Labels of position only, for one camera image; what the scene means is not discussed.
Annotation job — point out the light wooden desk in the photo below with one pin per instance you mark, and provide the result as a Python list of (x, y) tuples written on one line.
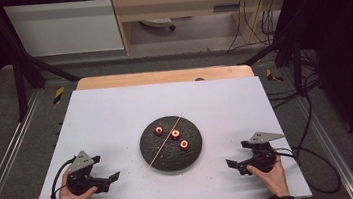
[(180, 3)]

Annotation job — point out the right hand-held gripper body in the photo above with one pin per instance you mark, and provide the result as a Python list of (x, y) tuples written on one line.
[(262, 160)]

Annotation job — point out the person's right hand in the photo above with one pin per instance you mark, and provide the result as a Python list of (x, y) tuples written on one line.
[(274, 180)]

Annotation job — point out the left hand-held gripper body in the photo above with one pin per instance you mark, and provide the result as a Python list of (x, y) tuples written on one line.
[(81, 177)]

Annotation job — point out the aluminium floor rail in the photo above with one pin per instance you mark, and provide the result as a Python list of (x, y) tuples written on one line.
[(6, 155), (331, 149)]

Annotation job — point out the grey chair base with castor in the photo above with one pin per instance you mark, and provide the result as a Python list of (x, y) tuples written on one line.
[(159, 22)]

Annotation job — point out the black round textured plate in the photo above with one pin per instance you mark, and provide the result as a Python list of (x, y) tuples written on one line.
[(171, 157)]

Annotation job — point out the red cored hawthorn fruit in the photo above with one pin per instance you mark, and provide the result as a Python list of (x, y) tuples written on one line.
[(184, 144), (159, 130), (175, 134)]

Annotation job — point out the yellow black floor tape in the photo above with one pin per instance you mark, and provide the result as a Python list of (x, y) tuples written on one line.
[(59, 95), (273, 75)]

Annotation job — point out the white cabinet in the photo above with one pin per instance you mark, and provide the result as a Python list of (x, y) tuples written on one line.
[(65, 28)]

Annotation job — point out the white table board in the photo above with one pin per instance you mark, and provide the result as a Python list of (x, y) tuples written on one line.
[(106, 121)]

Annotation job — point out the thin bamboo skewer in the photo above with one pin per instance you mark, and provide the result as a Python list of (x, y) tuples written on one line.
[(164, 142)]

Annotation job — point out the wooden table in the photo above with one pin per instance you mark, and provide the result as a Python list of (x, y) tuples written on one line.
[(162, 77)]

